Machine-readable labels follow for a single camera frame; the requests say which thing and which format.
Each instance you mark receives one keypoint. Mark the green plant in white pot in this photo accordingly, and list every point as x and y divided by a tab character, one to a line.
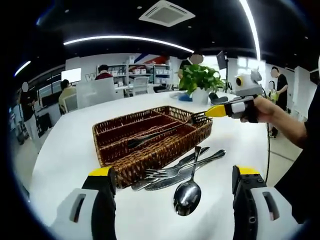
200	77

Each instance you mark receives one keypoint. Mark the white mesh office chair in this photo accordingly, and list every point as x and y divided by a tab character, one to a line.
140	83

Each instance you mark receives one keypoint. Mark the small blue box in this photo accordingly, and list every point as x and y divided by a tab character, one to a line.
185	98

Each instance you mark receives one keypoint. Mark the white storage shelves with boxes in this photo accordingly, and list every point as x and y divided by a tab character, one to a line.
160	72

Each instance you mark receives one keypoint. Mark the black monitor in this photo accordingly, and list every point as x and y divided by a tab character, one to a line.
50	98

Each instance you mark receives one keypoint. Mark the white translucent chair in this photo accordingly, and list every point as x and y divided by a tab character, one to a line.
96	92

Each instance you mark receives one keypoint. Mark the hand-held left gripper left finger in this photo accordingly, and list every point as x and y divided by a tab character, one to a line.
62	220

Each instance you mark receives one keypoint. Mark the silver fork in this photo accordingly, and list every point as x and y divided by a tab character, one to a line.
156	172
160	133

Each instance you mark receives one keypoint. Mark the bright white screen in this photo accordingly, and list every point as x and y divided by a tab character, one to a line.
71	75

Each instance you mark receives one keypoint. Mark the black studio light on stand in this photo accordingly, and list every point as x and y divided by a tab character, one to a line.
221	60

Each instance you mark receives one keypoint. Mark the silver spoon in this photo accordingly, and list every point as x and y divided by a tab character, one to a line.
187	200

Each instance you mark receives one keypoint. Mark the person's right hand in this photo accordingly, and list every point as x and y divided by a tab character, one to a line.
265	110

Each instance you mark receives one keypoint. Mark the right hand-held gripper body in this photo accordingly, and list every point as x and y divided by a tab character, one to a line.
250	87

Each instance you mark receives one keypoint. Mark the silver table knife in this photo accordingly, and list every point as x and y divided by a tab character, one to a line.
138	186
172	182

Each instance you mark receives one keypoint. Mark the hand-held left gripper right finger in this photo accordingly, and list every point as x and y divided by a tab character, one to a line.
285	217

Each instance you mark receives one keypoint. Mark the ceiling air conditioner unit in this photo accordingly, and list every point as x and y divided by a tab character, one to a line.
166	13

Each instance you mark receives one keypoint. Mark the brown wicker storage basket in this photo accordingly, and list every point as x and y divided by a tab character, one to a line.
155	155

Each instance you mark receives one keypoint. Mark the white ceiling light strip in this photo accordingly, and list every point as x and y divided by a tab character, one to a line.
22	68
252	27
112	37

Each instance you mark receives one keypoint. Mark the dark grey pouch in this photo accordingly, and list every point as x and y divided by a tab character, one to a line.
217	98

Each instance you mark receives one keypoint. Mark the operator in black shirt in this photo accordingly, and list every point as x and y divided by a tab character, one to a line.
305	180

